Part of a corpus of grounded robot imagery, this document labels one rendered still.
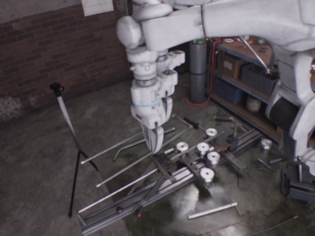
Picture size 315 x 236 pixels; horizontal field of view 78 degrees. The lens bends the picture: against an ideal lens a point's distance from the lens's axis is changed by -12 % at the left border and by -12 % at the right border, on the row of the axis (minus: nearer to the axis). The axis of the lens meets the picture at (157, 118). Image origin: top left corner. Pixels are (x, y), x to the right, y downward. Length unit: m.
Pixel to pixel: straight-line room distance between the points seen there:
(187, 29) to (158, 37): 0.06
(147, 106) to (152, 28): 0.21
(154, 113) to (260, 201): 0.57
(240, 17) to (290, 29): 0.09
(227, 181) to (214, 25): 0.69
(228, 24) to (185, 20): 0.07
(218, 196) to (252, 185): 0.15
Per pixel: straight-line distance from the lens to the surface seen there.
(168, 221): 0.83
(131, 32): 0.45
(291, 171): 1.06
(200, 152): 0.93
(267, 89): 2.38
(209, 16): 0.40
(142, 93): 0.52
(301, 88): 1.00
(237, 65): 2.57
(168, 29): 0.41
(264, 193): 0.95
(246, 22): 0.40
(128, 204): 0.85
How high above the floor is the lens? 1.63
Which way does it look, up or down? 37 degrees down
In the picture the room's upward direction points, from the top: 5 degrees counter-clockwise
